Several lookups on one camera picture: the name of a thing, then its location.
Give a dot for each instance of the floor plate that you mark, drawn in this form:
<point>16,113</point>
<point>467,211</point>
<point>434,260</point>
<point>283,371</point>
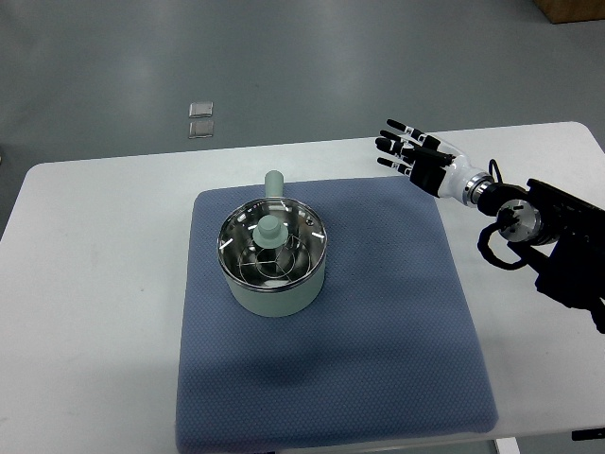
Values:
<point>203,128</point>
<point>200,109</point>

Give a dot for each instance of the pale green pot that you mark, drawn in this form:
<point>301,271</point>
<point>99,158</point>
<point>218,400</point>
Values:
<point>282,303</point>

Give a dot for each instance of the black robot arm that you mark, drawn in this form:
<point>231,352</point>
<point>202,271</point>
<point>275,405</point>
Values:
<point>558,235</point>

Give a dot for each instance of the black table bracket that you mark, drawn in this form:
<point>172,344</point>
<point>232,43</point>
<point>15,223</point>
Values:
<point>588,434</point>

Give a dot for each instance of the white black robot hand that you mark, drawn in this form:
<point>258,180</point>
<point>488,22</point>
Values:
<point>432,164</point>

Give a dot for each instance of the glass lid green knob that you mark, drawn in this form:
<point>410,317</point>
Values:
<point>272,244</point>

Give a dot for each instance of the lower floor plate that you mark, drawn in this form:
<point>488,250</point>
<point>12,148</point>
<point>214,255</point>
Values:
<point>203,128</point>

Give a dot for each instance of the brown cardboard box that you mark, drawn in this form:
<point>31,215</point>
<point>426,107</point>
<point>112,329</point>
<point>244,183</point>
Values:
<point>571,11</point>

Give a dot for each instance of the upper floor plate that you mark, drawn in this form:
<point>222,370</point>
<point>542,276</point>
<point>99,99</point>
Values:
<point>200,109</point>

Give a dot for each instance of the blue quilted mat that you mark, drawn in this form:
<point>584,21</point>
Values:
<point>388,350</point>

